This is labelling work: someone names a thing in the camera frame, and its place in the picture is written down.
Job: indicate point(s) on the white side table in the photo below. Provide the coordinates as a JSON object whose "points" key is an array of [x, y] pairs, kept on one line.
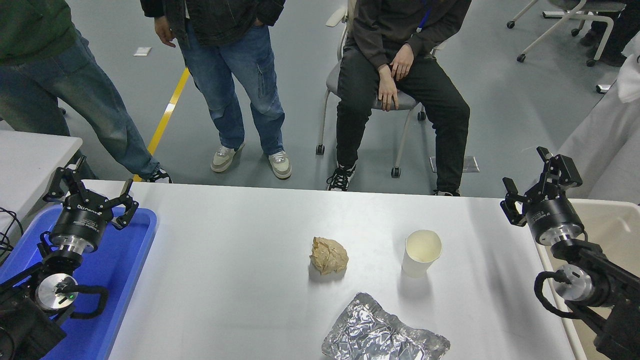
{"points": [[30, 160]]}

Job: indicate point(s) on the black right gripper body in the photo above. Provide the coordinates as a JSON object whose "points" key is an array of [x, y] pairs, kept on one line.
{"points": [[552, 215]]}

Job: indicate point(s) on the white paper scrap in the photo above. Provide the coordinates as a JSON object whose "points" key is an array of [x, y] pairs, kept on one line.
{"points": [[142, 51]]}

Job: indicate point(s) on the yellow floor tape line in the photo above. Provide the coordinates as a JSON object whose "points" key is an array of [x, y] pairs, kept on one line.
{"points": [[167, 112]]}

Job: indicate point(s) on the tan paper ball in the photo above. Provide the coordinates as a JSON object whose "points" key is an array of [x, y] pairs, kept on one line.
{"points": [[327, 256]]}

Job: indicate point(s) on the white metal floor bar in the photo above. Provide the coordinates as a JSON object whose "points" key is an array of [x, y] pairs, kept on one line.
{"points": [[602, 88]]}

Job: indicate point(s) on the blue plastic tray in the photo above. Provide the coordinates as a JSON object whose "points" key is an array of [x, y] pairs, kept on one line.
{"points": [[120, 260]]}

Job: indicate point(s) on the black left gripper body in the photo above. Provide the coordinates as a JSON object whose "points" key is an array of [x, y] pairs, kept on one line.
{"points": [[82, 217]]}

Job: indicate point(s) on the grey chair with casters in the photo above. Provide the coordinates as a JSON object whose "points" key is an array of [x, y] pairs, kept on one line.
{"points": [[407, 102]]}

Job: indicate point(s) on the person's left hand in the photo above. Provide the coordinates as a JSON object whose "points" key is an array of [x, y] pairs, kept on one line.
{"points": [[402, 62]]}

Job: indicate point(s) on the white frame office chair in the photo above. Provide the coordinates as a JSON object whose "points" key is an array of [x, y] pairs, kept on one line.
{"points": [[590, 4]]}

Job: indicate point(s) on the large pale plastic bin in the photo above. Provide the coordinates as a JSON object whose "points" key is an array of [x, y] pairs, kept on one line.
{"points": [[610, 225]]}

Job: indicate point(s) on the person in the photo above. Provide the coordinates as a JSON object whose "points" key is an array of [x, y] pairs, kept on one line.
{"points": [[620, 35], [365, 100], [610, 135], [75, 90], [235, 75]]}

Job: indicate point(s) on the person's right hand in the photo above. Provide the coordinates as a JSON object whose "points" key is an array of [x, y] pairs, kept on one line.
{"points": [[165, 31], [387, 92]]}

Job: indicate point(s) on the foil tray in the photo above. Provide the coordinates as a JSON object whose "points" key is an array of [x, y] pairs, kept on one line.
{"points": [[380, 335]]}

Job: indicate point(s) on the white paper cup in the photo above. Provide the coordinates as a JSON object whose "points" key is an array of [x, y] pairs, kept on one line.
{"points": [[417, 265]]}

